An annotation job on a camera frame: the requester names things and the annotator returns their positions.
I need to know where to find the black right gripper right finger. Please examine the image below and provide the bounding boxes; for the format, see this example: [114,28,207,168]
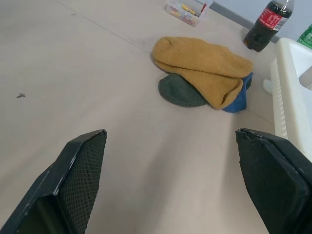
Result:
[235,127,312,234]

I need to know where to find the brown towel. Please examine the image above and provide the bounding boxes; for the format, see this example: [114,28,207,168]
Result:
[151,36,254,110]

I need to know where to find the green plastic bottle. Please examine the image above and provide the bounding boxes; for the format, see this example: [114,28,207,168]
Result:
[296,23,312,51]

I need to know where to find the cream plastic basket rack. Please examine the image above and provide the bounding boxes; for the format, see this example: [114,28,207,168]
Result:
[262,38,312,154]

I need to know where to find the blue sock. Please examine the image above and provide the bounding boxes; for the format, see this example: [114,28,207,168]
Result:
[221,72,254,113]

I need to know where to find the dark green sock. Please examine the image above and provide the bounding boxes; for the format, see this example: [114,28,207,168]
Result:
[157,74,207,108]

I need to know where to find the clear plastic parts box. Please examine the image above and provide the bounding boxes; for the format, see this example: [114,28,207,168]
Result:
[166,0,214,27]

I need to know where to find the cola bottle red label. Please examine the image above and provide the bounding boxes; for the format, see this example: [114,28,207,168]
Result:
[243,0,295,53]

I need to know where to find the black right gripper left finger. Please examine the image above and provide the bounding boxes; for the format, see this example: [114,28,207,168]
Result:
[0,129,108,234]

